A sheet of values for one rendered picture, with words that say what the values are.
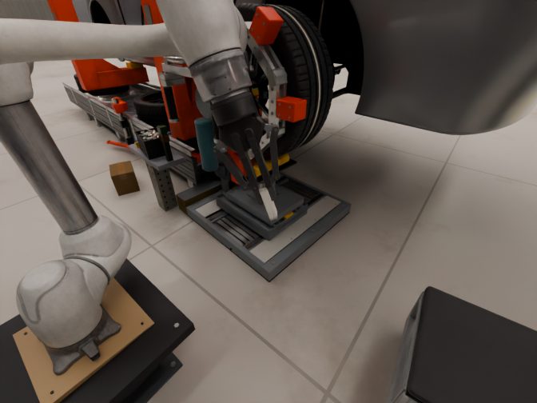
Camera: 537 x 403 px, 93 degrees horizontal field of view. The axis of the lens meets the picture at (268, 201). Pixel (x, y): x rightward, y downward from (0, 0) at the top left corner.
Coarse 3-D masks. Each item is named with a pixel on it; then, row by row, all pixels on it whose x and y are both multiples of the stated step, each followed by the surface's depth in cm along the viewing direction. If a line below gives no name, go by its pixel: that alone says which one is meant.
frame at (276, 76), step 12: (252, 36) 91; (252, 48) 93; (264, 48) 96; (264, 60) 92; (276, 60) 93; (276, 72) 92; (276, 84) 92; (276, 96) 95; (276, 120) 100; (264, 144) 111; (252, 156) 120
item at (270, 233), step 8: (224, 192) 173; (224, 200) 169; (224, 208) 168; (232, 208) 160; (240, 208) 162; (296, 208) 158; (304, 208) 161; (240, 216) 157; (248, 216) 156; (256, 216) 154; (288, 216) 151; (296, 216) 158; (248, 224) 154; (256, 224) 148; (264, 224) 150; (272, 224) 146; (280, 224) 147; (288, 224) 154; (264, 232) 145; (272, 232) 145; (280, 232) 151
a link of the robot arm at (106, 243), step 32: (32, 64) 64; (0, 96) 57; (32, 96) 63; (0, 128) 60; (32, 128) 63; (32, 160) 65; (64, 160) 72; (64, 192) 72; (64, 224) 76; (96, 224) 81; (64, 256) 80; (96, 256) 80
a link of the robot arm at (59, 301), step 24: (48, 264) 69; (72, 264) 72; (24, 288) 63; (48, 288) 64; (72, 288) 68; (96, 288) 76; (24, 312) 64; (48, 312) 65; (72, 312) 68; (96, 312) 76; (48, 336) 68; (72, 336) 71
